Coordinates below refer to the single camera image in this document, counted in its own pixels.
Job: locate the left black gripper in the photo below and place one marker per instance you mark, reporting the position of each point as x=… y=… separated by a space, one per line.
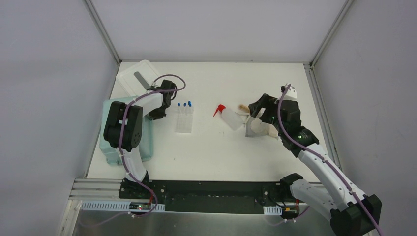
x=156 y=112

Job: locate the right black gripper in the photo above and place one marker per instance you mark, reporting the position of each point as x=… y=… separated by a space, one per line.
x=263 y=106

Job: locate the tan test tube brush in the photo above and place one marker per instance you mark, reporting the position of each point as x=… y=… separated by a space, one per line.
x=244 y=108

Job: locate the beige sponge block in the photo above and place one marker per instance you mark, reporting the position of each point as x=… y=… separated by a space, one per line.
x=273 y=132

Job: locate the red cap wash bottle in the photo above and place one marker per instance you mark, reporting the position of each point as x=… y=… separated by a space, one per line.
x=232 y=119

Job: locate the teal storage bin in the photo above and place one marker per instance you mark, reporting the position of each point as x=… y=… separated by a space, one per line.
x=145 y=147

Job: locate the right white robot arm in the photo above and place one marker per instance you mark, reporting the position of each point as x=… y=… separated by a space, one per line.
x=349 y=210

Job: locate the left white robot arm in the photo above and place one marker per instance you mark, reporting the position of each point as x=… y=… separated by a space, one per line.
x=123 y=120

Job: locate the clear test tube rack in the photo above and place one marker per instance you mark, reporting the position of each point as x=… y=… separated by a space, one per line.
x=184 y=120

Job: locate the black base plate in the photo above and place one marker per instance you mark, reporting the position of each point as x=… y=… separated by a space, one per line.
x=213 y=196

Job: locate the white slotted cable duct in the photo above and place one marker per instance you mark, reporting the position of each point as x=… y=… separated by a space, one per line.
x=121 y=206

